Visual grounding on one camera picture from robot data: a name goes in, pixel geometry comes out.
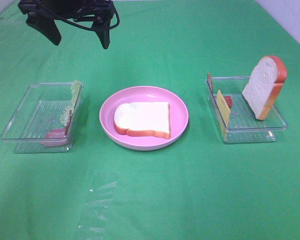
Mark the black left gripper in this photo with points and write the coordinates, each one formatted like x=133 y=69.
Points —
x=42 y=13

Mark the toy lettuce leaf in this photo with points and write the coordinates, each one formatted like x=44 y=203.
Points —
x=75 y=89

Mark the toy bread slice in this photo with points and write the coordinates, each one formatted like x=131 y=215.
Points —
x=143 y=119
x=264 y=85

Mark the toy bacon strip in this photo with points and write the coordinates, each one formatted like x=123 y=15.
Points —
x=59 y=135
x=228 y=100

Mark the left clear plastic tray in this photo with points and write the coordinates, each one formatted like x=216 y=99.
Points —
x=38 y=113

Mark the clear plastic tray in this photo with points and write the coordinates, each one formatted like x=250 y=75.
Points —
x=242 y=126
x=38 y=113

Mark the pink round plate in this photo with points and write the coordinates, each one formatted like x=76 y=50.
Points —
x=179 y=116

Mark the yellow toy cheese slice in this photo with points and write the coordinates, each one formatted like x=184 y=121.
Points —
x=224 y=112

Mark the right clear plastic tray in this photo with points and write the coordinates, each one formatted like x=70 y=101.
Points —
x=242 y=126

